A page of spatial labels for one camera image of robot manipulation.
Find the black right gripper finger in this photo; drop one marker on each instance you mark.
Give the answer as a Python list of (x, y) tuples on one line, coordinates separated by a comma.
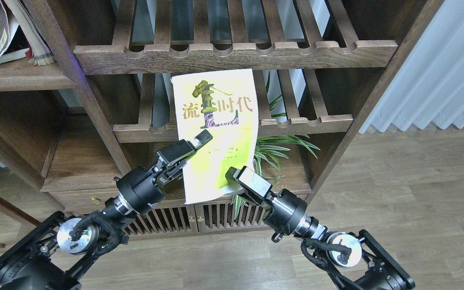
[(255, 189)]

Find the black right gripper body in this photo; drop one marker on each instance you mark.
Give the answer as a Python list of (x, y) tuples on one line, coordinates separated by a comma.
[(284, 213)]

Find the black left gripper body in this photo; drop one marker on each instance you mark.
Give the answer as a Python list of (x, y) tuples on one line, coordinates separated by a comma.
[(142, 189)]

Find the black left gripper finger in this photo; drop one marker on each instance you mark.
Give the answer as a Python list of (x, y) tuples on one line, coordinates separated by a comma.
[(175, 156)]

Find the yellow green cover book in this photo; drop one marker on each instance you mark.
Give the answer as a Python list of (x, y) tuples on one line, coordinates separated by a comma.
[(224, 103)]

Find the dark maroon cover book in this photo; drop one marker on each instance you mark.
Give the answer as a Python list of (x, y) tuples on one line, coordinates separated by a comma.
[(39, 53)]

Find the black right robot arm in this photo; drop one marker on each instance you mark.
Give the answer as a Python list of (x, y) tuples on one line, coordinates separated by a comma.
[(353, 262)]

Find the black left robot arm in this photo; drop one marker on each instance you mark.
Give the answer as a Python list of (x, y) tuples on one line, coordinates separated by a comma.
[(58, 252)]

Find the green spider plant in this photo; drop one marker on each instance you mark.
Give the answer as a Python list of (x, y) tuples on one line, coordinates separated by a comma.
[(269, 150)]

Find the right slatted cabinet door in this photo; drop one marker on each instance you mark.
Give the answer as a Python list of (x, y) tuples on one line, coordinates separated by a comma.
[(222, 216)]

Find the wooden drawer with brass knob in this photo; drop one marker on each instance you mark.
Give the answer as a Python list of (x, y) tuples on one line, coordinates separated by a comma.
[(84, 201)]

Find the white pleated curtain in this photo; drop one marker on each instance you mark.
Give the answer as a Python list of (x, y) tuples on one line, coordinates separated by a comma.
[(429, 88)]

